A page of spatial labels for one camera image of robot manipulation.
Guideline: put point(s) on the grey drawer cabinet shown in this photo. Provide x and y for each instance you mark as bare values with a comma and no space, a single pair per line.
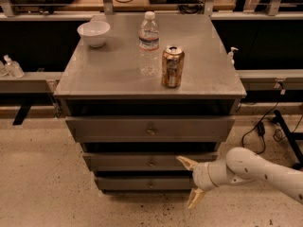
107,81

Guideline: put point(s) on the grey bottom drawer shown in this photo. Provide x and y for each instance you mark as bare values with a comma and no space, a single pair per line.
144,184

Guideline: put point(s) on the grey top drawer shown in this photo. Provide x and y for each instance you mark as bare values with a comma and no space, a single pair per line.
97,129

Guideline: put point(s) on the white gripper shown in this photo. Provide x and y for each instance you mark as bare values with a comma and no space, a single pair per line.
201,176

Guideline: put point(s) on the white bowl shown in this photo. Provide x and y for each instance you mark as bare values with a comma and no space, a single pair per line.
94,33

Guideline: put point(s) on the clear sanitizer bottle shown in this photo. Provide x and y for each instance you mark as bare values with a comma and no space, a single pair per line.
13,67

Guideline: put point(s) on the white pump dispenser bottle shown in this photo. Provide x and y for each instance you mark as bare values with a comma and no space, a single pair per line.
231,53

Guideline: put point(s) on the clear plastic water bottle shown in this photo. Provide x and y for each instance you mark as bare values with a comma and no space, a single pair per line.
148,43

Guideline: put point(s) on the orange soda can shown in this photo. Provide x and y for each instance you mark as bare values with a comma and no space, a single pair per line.
172,66

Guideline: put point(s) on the grey middle drawer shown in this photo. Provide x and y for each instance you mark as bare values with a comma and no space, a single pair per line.
131,161

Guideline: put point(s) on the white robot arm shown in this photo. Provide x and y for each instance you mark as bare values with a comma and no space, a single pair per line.
240,166

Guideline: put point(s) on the black stand leg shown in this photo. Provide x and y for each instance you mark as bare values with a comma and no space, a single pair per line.
292,137

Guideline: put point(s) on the grey drawer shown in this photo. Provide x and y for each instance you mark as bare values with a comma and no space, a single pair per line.
131,161
144,184
97,129

